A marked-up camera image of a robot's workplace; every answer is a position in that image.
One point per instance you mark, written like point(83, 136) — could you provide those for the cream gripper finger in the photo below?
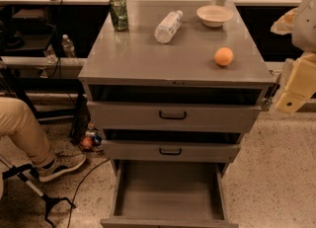
point(284, 24)
point(297, 83)

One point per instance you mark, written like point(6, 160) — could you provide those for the orange fruit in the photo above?
point(224, 56)

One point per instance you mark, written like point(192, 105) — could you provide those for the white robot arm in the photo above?
point(303, 33)

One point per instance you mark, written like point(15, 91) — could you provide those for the grey drawer cabinet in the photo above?
point(133, 67)

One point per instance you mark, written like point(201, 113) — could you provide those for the grey top drawer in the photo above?
point(173, 117)

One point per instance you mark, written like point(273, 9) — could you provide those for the grey middle drawer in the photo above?
point(170, 151)

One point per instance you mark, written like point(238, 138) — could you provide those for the grey open bottom drawer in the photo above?
point(160, 194)

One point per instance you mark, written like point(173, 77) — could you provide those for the white paper bowl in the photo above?
point(214, 16)

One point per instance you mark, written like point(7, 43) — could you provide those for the clear plastic water bottle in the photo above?
point(165, 31)

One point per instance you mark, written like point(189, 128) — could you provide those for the green soda can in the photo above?
point(119, 16)

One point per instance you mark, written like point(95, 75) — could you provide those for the blue object on floor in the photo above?
point(97, 139)

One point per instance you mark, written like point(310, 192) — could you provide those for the small water bottle on ledge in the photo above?
point(68, 46)

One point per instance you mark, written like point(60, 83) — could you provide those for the red apple on floor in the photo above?
point(87, 143)

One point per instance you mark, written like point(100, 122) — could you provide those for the grey sneaker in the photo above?
point(61, 165)

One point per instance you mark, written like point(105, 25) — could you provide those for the person leg khaki trousers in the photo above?
point(19, 123)

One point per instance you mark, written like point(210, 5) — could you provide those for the black grabber stick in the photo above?
point(50, 202)

